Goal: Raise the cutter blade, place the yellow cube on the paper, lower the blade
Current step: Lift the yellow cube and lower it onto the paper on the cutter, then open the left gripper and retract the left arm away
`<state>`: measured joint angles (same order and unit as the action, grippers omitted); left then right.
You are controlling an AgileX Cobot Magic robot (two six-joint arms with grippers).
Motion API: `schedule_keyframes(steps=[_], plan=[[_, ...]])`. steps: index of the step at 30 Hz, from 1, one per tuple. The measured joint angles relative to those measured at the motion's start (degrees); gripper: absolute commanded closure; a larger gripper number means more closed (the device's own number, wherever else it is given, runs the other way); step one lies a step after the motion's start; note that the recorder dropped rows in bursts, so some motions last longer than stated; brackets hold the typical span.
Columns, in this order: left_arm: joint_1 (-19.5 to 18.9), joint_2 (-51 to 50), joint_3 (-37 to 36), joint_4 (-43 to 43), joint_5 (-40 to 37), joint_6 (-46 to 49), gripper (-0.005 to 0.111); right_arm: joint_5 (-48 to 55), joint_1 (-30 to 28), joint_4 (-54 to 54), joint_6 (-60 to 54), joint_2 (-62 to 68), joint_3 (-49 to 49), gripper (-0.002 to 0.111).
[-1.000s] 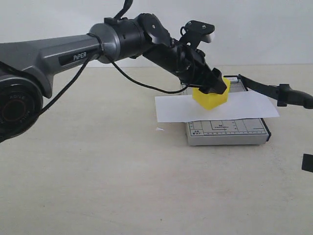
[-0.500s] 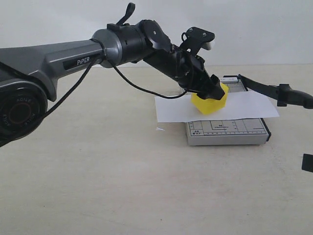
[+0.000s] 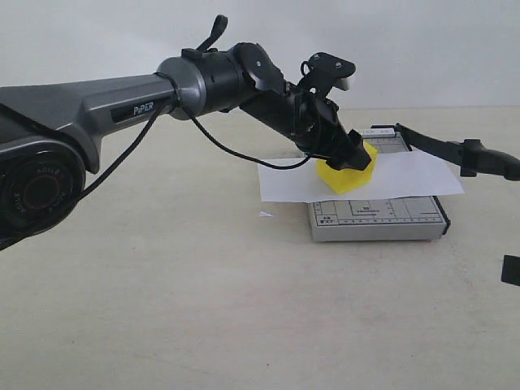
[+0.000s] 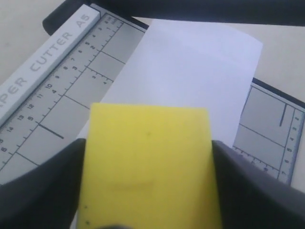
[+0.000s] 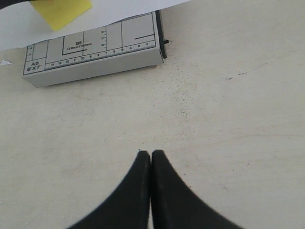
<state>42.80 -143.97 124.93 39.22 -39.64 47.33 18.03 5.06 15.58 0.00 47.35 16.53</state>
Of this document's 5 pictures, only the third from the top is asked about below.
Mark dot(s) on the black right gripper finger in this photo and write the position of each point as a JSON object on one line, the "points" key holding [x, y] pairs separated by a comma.
{"points": [[510, 273]]}

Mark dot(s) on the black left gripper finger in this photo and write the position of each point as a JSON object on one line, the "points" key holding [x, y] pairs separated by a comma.
{"points": [[357, 158], [341, 161]]}

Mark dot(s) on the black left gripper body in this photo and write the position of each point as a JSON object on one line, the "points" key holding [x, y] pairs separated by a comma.
{"points": [[309, 123]]}

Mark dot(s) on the yellow cube block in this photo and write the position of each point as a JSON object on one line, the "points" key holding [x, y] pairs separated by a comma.
{"points": [[343, 181]]}

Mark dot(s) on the white paper sheet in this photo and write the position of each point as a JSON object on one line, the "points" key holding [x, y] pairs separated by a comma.
{"points": [[396, 175]]}

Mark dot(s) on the black cutter blade lever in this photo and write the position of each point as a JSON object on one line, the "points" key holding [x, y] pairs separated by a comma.
{"points": [[471, 155]]}

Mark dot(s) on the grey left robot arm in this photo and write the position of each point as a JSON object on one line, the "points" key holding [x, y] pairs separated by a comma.
{"points": [[51, 135]]}

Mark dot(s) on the grey paper cutter base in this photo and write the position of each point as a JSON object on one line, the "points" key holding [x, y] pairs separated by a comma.
{"points": [[401, 219]]}

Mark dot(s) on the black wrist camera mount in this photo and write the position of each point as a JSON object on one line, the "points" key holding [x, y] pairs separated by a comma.
{"points": [[323, 72]]}

